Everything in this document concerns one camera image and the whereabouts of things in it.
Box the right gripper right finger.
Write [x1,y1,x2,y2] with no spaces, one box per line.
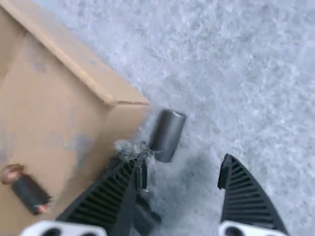
[217,153,290,236]

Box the cardboard box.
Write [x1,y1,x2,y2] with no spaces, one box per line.
[0,0,151,236]

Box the copper bolt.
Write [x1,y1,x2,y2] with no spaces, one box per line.
[0,163,51,215]

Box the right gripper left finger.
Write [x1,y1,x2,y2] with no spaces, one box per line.
[20,153,149,236]

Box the grey metal sleeve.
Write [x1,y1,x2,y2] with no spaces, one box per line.
[149,109,187,163]
[10,174,53,216]

